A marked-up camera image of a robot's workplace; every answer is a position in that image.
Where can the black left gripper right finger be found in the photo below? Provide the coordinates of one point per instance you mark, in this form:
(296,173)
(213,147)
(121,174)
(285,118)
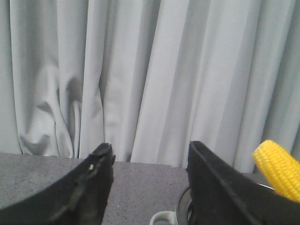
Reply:
(223,196)

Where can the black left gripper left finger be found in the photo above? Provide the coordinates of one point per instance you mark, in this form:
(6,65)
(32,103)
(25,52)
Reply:
(78,198)

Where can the yellow corn cob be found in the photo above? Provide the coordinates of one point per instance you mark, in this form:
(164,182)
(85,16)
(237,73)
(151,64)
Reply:
(279,168)

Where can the pale green pot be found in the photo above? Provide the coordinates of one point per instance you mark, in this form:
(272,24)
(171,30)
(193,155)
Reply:
(167,216)

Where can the grey-white curtain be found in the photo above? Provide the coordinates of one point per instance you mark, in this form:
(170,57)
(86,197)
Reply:
(148,77)

